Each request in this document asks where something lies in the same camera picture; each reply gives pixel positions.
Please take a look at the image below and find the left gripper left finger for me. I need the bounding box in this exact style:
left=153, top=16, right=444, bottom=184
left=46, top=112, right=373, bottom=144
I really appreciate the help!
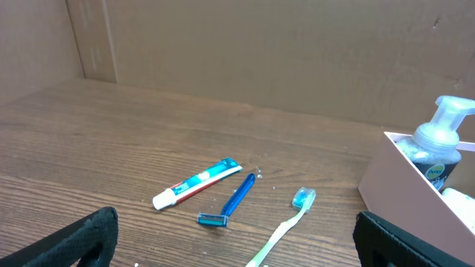
left=1, top=206, right=119, bottom=267

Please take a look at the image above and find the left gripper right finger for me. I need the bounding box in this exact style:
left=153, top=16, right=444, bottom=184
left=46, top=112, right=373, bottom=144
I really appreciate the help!
left=353, top=211, right=470, bottom=267

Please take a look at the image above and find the green white toothbrush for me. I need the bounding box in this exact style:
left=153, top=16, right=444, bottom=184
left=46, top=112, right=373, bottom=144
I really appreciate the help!
left=246, top=187, right=317, bottom=267

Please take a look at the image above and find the green white soap bar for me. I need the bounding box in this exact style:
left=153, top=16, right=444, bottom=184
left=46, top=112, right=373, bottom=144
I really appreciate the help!
left=442, top=188, right=474, bottom=233

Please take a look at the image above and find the hand soap pump bottle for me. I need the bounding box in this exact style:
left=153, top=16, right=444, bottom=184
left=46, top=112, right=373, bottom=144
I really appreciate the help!
left=396, top=96, right=474, bottom=190

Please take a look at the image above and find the blue disposable razor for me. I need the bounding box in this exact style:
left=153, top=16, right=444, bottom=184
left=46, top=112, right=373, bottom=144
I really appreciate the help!
left=197, top=173, right=256, bottom=227

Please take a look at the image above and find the teal white toothpaste tube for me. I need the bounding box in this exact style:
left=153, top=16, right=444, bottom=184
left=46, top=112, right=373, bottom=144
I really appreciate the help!
left=152, top=157, right=243, bottom=211

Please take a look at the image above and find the white cardboard box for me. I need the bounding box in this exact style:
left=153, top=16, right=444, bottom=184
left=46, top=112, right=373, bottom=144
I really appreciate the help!
left=358, top=131, right=474, bottom=266

